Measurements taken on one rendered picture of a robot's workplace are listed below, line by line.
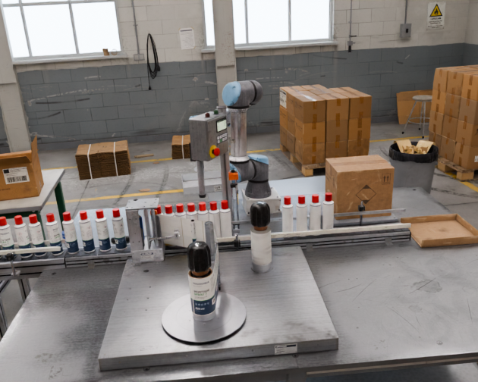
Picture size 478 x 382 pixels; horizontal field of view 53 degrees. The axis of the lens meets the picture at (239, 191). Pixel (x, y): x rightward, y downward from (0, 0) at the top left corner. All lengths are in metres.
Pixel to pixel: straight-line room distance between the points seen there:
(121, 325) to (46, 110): 6.27
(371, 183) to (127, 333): 1.45
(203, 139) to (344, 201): 0.85
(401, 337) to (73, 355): 1.14
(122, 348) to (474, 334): 1.21
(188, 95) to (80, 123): 1.71
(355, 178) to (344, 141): 3.31
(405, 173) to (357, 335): 3.03
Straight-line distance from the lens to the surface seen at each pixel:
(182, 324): 1.78
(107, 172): 6.30
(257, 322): 1.78
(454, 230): 2.65
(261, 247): 2.00
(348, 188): 2.55
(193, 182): 2.91
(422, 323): 1.92
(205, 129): 2.14
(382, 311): 1.95
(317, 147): 5.74
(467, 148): 5.79
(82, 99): 7.76
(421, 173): 4.70
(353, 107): 5.78
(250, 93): 2.52
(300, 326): 1.76
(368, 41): 8.17
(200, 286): 1.70
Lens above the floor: 1.93
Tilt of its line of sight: 21 degrees down
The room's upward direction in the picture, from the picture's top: 3 degrees counter-clockwise
